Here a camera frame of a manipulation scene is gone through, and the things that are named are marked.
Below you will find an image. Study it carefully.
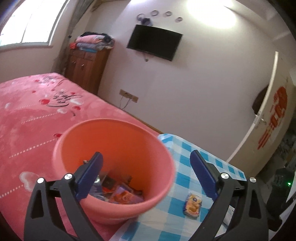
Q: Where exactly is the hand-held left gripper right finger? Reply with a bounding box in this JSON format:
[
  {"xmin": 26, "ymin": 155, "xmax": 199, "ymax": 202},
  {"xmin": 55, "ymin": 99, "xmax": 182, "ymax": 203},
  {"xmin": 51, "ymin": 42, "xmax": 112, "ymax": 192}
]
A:
[{"xmin": 190, "ymin": 150, "xmax": 269, "ymax": 241}]

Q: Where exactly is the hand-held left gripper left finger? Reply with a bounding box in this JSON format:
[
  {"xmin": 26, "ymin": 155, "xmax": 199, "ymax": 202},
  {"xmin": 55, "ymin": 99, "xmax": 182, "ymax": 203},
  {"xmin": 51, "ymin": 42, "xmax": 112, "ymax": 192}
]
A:
[{"xmin": 23, "ymin": 152, "xmax": 104, "ymax": 241}]

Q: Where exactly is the pink plastic bucket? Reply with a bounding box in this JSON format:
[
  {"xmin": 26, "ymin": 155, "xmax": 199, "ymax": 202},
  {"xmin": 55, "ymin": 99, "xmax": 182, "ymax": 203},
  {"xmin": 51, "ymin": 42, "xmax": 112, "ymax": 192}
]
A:
[{"xmin": 52, "ymin": 119, "xmax": 177, "ymax": 226}]

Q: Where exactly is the dark blue packet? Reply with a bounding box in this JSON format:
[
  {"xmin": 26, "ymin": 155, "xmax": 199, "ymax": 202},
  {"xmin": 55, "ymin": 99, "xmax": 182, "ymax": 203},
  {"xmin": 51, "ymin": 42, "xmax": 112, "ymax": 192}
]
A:
[{"xmin": 89, "ymin": 171, "xmax": 109, "ymax": 200}]

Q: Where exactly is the red black packet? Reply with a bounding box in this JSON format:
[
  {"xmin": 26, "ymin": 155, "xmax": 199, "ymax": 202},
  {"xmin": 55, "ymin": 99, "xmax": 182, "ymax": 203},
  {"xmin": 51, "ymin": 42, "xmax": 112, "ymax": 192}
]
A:
[{"xmin": 102, "ymin": 176, "xmax": 118, "ymax": 193}]

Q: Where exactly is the blue checkered tablecloth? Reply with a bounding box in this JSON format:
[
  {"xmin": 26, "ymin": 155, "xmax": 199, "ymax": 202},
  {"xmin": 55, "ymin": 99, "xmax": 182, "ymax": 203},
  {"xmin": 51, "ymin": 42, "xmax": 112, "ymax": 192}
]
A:
[{"xmin": 111, "ymin": 133, "xmax": 247, "ymax": 241}]

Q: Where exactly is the small orange blue snack packet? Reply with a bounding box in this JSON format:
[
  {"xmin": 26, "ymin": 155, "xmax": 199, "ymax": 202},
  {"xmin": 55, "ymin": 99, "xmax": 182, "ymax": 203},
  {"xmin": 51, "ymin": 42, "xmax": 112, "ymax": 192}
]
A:
[{"xmin": 183, "ymin": 192, "xmax": 203, "ymax": 219}]

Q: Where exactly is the cream door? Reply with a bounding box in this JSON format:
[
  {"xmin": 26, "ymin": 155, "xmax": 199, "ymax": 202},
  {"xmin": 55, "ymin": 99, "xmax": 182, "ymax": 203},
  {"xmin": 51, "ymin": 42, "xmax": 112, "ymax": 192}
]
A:
[{"xmin": 225, "ymin": 51, "xmax": 296, "ymax": 179}]

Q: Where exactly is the cluttered shelf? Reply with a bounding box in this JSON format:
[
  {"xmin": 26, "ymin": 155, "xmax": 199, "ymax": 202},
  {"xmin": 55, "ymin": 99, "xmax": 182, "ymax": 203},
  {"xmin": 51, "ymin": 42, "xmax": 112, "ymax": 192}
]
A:
[{"xmin": 277, "ymin": 130, "xmax": 296, "ymax": 172}]

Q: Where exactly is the red knot decoration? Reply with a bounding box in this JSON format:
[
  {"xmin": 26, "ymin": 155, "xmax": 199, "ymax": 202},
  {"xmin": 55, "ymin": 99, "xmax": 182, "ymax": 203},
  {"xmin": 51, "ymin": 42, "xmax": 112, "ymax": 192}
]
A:
[{"xmin": 257, "ymin": 86, "xmax": 288, "ymax": 150}]

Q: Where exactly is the brown wooden cabinet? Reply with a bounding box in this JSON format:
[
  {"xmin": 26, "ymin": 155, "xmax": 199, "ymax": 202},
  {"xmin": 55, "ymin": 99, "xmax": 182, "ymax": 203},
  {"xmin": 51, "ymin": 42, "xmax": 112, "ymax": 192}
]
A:
[{"xmin": 65, "ymin": 47, "xmax": 111, "ymax": 95}]

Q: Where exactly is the stack of folded blankets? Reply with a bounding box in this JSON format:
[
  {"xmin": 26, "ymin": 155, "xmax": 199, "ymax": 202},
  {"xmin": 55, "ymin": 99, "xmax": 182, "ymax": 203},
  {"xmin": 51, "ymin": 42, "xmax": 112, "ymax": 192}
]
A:
[{"xmin": 75, "ymin": 32, "xmax": 115, "ymax": 52}]

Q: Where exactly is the grey curtain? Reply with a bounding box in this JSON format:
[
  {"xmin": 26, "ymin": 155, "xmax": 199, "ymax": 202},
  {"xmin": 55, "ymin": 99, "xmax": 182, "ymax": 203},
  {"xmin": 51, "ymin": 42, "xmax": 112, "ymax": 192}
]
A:
[{"xmin": 53, "ymin": 0, "xmax": 86, "ymax": 72}]

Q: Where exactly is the window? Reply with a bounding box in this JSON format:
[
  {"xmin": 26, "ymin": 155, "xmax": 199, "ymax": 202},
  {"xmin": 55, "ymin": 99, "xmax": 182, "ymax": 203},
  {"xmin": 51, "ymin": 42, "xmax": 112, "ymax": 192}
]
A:
[{"xmin": 0, "ymin": 0, "xmax": 70, "ymax": 52}]

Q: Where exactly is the metal door handle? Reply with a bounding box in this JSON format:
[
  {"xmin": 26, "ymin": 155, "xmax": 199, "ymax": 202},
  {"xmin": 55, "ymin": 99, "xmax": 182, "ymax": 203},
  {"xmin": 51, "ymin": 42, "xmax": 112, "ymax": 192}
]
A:
[{"xmin": 253, "ymin": 113, "xmax": 267, "ymax": 127}]

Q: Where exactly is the black power cable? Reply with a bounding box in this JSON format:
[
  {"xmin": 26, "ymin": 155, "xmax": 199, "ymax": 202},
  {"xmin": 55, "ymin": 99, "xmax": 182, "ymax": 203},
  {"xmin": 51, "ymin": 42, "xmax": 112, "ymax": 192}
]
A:
[{"xmin": 119, "ymin": 95, "xmax": 130, "ymax": 110}]

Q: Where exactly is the wall power strip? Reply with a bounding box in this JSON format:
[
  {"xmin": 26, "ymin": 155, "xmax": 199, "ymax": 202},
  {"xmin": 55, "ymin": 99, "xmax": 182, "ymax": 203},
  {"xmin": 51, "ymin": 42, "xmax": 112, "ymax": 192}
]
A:
[{"xmin": 119, "ymin": 89, "xmax": 139, "ymax": 102}]

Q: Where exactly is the black wall television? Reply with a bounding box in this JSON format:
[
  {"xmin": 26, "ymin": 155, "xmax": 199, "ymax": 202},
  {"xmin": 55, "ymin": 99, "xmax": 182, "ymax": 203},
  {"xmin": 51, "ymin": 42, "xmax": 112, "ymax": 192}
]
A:
[{"xmin": 126, "ymin": 24, "xmax": 183, "ymax": 62}]

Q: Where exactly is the dark wall ornament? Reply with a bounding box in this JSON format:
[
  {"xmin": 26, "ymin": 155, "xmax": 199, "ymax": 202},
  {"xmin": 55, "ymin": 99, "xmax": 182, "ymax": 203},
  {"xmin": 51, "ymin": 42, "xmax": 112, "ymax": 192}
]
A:
[{"xmin": 136, "ymin": 13, "xmax": 153, "ymax": 26}]

